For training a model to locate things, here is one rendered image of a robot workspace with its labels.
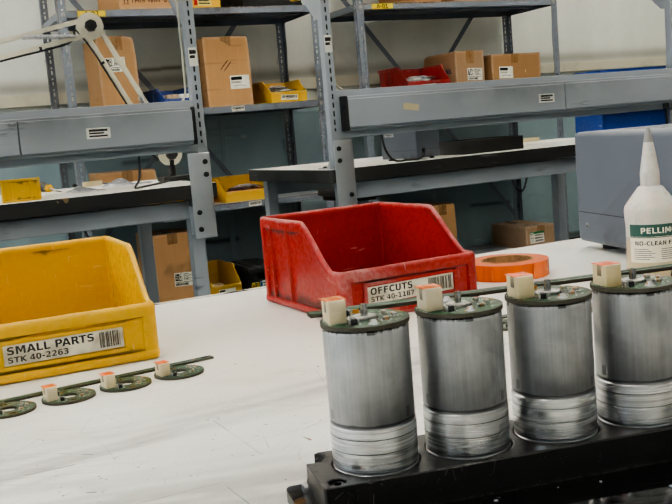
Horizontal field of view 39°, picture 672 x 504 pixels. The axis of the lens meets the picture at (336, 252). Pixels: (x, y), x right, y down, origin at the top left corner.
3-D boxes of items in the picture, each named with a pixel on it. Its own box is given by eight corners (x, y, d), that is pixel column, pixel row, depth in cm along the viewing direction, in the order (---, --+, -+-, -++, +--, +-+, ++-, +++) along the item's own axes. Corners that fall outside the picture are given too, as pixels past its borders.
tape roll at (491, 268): (450, 280, 68) (449, 264, 68) (493, 267, 73) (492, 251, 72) (524, 284, 64) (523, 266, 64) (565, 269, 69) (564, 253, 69)
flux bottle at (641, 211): (650, 289, 58) (643, 128, 57) (615, 283, 62) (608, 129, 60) (694, 282, 60) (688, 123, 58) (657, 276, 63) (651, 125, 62)
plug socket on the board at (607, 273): (630, 284, 28) (628, 262, 28) (603, 288, 28) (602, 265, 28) (615, 281, 29) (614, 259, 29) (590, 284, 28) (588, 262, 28)
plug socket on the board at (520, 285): (543, 296, 27) (542, 273, 27) (516, 300, 27) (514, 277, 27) (530, 292, 28) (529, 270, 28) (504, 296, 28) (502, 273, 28)
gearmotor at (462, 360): (527, 480, 27) (516, 302, 26) (446, 495, 26) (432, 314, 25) (491, 453, 29) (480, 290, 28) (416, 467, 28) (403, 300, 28)
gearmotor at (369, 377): (434, 497, 26) (420, 316, 25) (348, 513, 25) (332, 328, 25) (405, 469, 28) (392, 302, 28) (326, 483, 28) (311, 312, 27)
